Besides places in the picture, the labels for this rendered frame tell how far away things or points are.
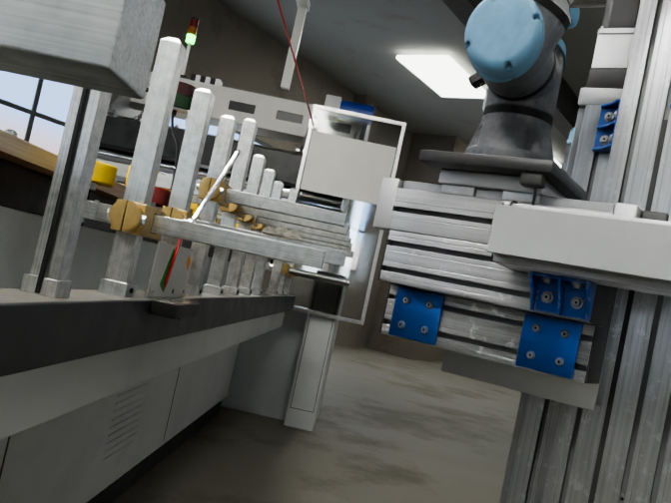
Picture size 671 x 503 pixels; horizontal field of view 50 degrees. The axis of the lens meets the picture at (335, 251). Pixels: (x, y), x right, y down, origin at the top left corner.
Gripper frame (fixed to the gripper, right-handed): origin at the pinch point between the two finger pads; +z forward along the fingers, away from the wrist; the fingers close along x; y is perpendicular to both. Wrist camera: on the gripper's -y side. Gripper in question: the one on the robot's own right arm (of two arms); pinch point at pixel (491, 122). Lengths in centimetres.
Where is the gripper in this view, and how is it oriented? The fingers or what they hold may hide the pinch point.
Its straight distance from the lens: 204.8
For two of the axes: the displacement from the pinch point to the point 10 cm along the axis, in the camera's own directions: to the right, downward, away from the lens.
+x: 5.2, 1.6, 8.4
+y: 8.3, 1.5, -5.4
